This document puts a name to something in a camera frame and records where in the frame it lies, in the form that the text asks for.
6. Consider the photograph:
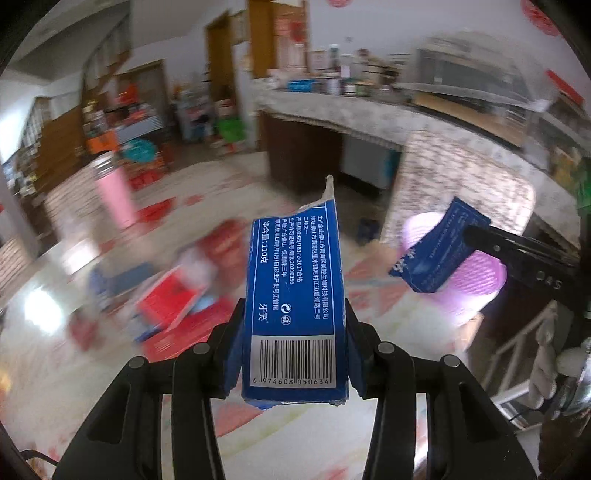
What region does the blue box piece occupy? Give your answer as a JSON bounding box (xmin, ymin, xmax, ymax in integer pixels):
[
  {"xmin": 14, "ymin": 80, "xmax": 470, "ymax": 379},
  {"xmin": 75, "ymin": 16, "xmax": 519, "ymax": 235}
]
[{"xmin": 389, "ymin": 197, "xmax": 491, "ymax": 293}]

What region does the red white KFC box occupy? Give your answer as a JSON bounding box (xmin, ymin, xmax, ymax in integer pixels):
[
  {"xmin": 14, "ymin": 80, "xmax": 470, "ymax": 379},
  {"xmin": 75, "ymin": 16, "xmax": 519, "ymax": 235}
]
[{"xmin": 128, "ymin": 266, "xmax": 211, "ymax": 343}]

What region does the blue toothpaste box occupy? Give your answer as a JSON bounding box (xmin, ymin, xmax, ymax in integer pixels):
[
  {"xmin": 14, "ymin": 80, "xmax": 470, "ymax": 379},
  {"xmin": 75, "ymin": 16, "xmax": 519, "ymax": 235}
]
[{"xmin": 242, "ymin": 177, "xmax": 349, "ymax": 409}]

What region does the patterned chair right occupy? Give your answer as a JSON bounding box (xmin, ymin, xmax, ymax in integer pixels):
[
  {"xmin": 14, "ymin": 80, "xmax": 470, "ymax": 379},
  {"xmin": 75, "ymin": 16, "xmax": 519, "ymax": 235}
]
[{"xmin": 380, "ymin": 131, "xmax": 536, "ymax": 248}]

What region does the pink thermos bottle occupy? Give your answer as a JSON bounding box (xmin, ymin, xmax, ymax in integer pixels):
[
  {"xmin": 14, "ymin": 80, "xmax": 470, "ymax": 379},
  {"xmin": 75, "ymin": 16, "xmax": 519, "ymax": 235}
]
[{"xmin": 92, "ymin": 151, "xmax": 138, "ymax": 230}]

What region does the long covered sideboard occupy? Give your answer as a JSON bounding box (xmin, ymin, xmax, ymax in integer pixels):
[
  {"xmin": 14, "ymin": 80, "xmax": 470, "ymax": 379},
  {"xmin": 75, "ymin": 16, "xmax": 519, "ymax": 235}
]
[{"xmin": 250, "ymin": 79, "xmax": 580, "ymax": 248}]

